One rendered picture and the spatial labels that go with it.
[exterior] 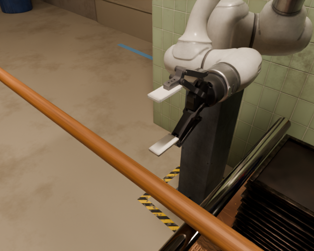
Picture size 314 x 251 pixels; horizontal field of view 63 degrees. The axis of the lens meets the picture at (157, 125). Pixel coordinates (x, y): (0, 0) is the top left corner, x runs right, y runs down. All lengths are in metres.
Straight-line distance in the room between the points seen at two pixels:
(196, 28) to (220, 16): 0.31
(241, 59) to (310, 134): 1.06
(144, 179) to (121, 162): 0.05
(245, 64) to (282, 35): 0.41
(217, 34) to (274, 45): 0.22
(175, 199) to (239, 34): 0.83
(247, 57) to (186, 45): 0.17
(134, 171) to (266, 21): 0.82
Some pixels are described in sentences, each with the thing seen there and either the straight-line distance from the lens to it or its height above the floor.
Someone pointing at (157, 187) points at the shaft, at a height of 1.21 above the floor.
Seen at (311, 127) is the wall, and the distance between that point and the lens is 1.68.
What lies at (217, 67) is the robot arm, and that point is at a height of 1.24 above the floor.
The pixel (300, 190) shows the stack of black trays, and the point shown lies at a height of 0.90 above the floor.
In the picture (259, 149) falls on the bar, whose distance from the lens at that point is 0.53.
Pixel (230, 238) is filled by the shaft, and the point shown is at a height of 1.21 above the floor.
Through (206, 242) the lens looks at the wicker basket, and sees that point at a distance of 1.00.
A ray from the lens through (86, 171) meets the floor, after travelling 2.09.
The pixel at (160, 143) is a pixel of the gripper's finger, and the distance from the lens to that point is 0.57.
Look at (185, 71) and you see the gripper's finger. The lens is 0.50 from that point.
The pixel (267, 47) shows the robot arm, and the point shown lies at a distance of 1.12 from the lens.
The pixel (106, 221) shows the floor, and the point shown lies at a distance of 1.80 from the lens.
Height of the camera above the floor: 1.51
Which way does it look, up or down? 39 degrees down
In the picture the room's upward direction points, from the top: straight up
